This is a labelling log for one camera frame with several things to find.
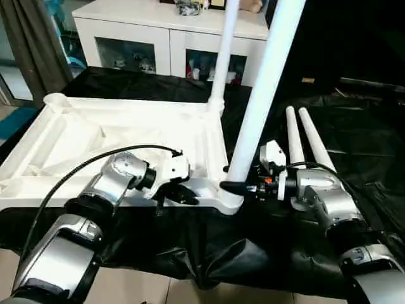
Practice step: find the white plastic table leg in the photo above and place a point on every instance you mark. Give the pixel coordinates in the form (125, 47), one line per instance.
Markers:
(294, 136)
(316, 139)
(265, 79)
(224, 47)

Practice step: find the grey curtain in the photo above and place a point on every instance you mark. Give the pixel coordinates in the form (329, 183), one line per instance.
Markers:
(28, 47)

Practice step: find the teal plastic stool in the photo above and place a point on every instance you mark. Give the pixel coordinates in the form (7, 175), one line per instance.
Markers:
(74, 60)

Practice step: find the white bottle with dark cap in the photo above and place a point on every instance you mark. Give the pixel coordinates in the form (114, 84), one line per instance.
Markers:
(196, 73)

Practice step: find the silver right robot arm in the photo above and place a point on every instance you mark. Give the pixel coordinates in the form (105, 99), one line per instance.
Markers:
(335, 202)

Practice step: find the dark grey device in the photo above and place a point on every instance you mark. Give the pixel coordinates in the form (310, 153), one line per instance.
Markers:
(188, 8)

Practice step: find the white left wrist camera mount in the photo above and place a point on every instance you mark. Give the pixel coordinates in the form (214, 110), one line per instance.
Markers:
(172, 168)

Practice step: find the beige plush toy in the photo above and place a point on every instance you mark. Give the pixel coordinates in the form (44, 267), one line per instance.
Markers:
(253, 4)

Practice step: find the blue floor mat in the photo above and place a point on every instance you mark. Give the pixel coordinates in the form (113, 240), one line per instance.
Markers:
(14, 122)

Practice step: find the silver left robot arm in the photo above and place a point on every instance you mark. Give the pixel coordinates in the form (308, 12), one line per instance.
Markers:
(63, 240)

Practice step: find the white plastic table top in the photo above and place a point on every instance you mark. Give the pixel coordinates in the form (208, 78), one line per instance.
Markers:
(95, 126)

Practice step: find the white cabinet with glass doors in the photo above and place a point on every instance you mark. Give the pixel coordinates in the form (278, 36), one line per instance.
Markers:
(133, 25)

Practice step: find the black plastic mat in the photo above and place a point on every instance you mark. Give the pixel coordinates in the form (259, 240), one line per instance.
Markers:
(190, 240)

